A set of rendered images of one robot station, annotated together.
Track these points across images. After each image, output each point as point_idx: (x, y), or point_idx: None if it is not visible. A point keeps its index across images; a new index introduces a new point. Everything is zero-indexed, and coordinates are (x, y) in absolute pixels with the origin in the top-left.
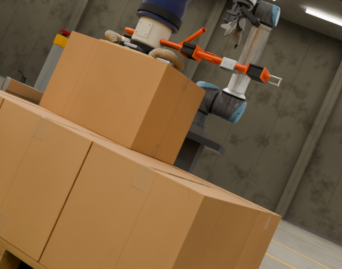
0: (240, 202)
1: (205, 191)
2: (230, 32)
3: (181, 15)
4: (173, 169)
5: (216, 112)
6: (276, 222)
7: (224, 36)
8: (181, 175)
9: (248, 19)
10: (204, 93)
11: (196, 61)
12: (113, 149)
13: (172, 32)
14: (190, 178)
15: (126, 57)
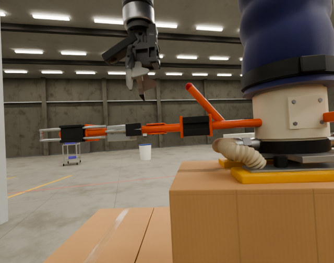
0: (63, 254)
1: (98, 218)
2: (139, 92)
3: (244, 65)
4: (132, 262)
5: None
6: None
7: (143, 100)
8: (117, 242)
9: (123, 50)
10: (169, 194)
11: (188, 135)
12: (146, 210)
13: (276, 86)
14: (110, 250)
15: None
